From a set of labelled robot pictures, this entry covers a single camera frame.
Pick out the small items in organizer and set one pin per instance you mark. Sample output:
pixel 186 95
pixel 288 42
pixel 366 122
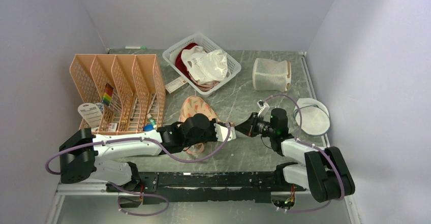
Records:
pixel 112 127

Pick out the white plastic laundry basket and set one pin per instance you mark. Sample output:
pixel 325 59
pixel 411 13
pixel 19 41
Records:
pixel 208 45

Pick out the white green marker pen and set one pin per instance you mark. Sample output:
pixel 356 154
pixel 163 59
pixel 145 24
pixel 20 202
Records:
pixel 135 47

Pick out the pink beige bra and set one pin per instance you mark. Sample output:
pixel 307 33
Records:
pixel 206 86

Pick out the white paper tag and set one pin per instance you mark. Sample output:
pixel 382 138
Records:
pixel 91 113

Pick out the orange plastic file organizer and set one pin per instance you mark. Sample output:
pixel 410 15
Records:
pixel 138 85

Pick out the blue bottle cap item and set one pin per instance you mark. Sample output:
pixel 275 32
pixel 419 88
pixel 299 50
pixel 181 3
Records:
pixel 151 123

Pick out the small white red box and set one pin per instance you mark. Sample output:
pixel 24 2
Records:
pixel 176 85

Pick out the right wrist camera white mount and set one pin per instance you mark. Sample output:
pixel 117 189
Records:
pixel 263 107

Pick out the red velvet garment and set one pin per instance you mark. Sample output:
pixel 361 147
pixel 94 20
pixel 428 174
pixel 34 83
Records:
pixel 179 63

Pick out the left wrist camera silver box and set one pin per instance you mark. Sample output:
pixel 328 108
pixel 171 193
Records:
pixel 224 133

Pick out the floral mesh laundry bag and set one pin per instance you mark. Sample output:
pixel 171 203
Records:
pixel 198 106

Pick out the rainbow colour swatch card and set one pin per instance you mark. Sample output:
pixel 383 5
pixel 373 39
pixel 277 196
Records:
pixel 107 95

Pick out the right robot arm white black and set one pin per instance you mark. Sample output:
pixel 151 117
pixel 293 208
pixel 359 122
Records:
pixel 322 171

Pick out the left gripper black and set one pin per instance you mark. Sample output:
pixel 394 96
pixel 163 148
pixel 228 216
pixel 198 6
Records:
pixel 215 136

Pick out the white satin garment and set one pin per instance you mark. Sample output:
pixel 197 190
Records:
pixel 205 67

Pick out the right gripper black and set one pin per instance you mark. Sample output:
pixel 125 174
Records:
pixel 248 127

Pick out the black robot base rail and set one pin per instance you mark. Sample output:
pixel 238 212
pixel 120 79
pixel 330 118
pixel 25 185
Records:
pixel 158 187

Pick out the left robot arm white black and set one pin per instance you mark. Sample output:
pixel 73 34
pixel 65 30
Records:
pixel 86 155

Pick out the cylindrical white mesh laundry bag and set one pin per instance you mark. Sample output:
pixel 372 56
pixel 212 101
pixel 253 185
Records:
pixel 271 75

